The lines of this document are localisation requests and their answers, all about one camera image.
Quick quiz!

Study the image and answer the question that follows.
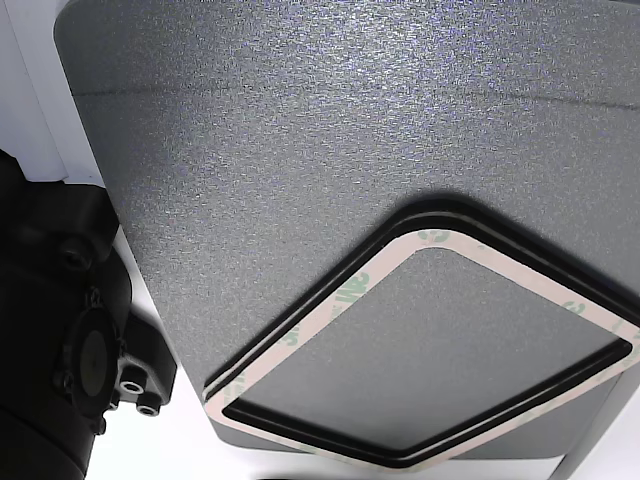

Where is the gray textured platform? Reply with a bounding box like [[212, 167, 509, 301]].
[[53, 0, 640, 480]]

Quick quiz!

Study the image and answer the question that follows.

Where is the white upright panel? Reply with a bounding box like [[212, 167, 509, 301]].
[[0, 0, 109, 184]]

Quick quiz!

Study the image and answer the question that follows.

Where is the black frame with 3M tape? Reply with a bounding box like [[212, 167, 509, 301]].
[[202, 198, 640, 472]]

